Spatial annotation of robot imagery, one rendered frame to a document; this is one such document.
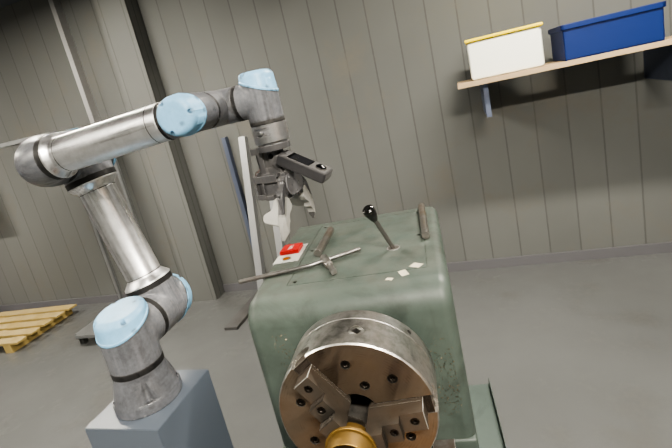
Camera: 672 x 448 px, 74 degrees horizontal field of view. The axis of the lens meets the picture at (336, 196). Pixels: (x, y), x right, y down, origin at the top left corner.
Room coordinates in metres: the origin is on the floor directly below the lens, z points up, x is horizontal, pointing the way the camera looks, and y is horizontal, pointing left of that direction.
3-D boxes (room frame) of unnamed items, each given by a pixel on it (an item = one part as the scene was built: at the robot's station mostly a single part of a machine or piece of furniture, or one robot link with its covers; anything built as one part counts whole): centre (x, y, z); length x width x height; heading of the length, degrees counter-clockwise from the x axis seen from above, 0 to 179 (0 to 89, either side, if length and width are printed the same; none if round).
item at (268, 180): (0.96, 0.11, 1.55); 0.09 x 0.08 x 0.12; 65
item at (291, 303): (1.19, -0.02, 1.06); 0.59 x 0.48 x 0.39; 167
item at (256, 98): (0.96, 0.11, 1.71); 0.09 x 0.08 x 0.11; 76
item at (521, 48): (2.96, -1.27, 1.69); 0.46 x 0.39 x 0.26; 72
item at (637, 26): (2.78, -1.82, 1.66); 0.53 x 0.40 x 0.21; 72
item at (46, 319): (4.37, 3.64, 0.05); 1.12 x 0.77 x 0.11; 72
